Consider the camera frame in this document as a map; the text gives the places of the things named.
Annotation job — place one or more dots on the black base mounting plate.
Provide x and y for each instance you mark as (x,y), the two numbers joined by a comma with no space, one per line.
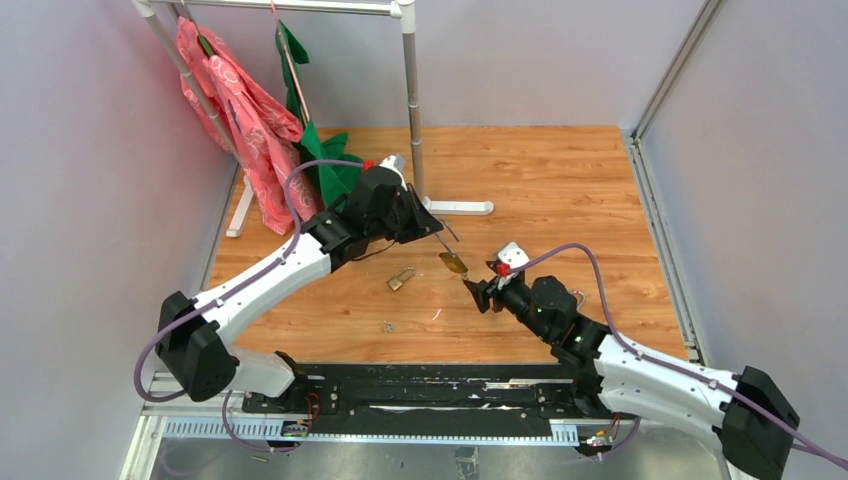
(436,399)

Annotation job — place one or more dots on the small brass padlock with key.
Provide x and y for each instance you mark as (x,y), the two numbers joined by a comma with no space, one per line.
(399,279)

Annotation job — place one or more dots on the pink patterned garment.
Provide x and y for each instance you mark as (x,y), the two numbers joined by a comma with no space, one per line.
(264,132)

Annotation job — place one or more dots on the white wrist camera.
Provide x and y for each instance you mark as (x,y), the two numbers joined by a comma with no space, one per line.
(395,163)
(509,263)

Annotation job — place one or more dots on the slotted grey cable duct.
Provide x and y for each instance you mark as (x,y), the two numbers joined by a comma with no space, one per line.
(266,430)

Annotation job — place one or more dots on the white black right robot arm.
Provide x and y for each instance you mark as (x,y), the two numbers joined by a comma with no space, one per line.
(735,413)

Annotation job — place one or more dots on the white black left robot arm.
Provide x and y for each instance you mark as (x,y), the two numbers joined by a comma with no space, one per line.
(195,335)

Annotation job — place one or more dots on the green garment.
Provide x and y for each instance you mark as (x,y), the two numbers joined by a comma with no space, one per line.
(330,181)

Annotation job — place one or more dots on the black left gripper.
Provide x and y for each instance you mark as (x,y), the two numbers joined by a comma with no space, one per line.
(423,224)

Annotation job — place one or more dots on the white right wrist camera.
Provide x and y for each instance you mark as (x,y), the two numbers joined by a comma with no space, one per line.
(509,263)

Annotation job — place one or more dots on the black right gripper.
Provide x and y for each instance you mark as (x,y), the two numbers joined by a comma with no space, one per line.
(480,292)

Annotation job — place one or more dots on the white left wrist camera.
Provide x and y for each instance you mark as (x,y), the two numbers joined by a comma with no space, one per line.
(395,163)

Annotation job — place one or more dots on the white metal clothes rack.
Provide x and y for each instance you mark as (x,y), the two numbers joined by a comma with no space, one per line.
(402,11)

